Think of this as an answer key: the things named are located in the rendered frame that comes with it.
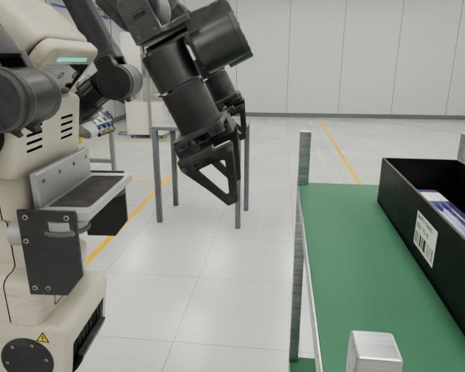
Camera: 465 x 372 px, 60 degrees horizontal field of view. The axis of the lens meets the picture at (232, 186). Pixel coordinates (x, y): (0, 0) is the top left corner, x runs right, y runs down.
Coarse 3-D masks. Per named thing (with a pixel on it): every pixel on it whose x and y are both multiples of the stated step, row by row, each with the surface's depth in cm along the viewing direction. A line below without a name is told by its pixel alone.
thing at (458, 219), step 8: (424, 192) 92; (432, 192) 92; (432, 200) 86; (440, 200) 86; (440, 208) 81; (448, 208) 81; (456, 208) 81; (448, 216) 77; (456, 216) 77; (464, 216) 77; (456, 224) 73; (464, 224) 73; (464, 232) 70
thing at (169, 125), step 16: (160, 128) 309; (176, 128) 307; (240, 144) 301; (176, 160) 362; (240, 160) 304; (160, 176) 325; (176, 176) 365; (160, 192) 327; (176, 192) 368; (240, 192) 312; (160, 208) 330; (240, 208) 317; (240, 224) 322
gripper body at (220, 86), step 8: (224, 72) 90; (208, 80) 90; (216, 80) 90; (224, 80) 90; (208, 88) 91; (216, 88) 90; (224, 88) 90; (232, 88) 91; (216, 96) 91; (224, 96) 90; (232, 96) 88; (216, 104) 89; (224, 104) 93
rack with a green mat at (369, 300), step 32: (320, 192) 106; (352, 192) 106; (320, 224) 85; (352, 224) 85; (384, 224) 85; (320, 256) 71; (352, 256) 71; (384, 256) 71; (320, 288) 61; (352, 288) 61; (384, 288) 61; (416, 288) 61; (320, 320) 54; (352, 320) 54; (384, 320) 54; (416, 320) 54; (448, 320) 54; (320, 352) 48; (352, 352) 27; (384, 352) 26; (416, 352) 48; (448, 352) 48
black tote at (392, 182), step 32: (384, 160) 94; (416, 160) 94; (448, 160) 93; (384, 192) 93; (416, 192) 70; (448, 192) 96; (416, 224) 70; (448, 224) 57; (416, 256) 69; (448, 256) 56; (448, 288) 56
